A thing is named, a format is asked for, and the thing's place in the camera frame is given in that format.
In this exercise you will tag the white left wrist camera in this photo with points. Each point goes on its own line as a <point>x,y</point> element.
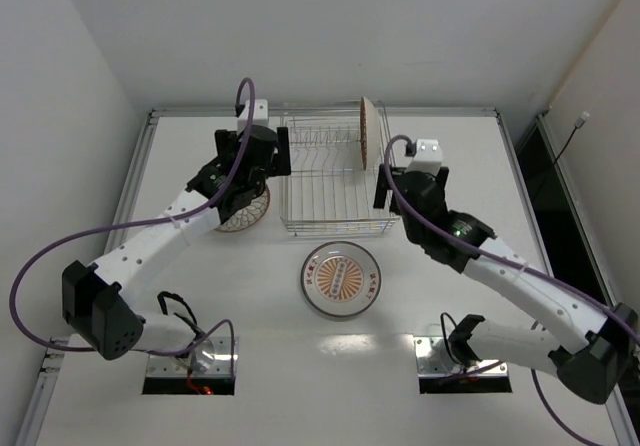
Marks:
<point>260,115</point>

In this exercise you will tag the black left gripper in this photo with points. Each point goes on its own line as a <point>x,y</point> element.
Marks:
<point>282,151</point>

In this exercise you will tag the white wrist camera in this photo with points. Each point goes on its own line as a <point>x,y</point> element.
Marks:
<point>426,156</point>
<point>260,115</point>

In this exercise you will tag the cream plate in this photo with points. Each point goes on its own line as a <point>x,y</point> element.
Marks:
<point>370,132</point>

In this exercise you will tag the floral plate with brown rim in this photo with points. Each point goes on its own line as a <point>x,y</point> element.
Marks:
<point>249,215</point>

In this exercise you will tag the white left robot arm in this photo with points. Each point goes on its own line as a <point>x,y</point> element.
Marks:
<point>99,299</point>

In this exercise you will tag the orange sunburst plate teal rim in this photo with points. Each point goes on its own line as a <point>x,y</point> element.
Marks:
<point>340,279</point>

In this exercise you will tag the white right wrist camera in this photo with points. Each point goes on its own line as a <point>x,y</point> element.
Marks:
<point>426,156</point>

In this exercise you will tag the chrome wire dish rack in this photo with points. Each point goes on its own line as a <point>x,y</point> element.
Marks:
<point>329,193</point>

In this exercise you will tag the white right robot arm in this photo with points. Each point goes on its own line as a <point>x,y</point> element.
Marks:
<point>583,343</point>

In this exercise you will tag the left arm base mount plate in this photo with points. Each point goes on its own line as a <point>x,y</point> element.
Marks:
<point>216,359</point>

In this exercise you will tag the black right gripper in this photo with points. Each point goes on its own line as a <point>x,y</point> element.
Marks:
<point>380,192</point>

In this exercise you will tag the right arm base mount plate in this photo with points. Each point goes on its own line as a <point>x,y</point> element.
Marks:
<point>433,362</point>

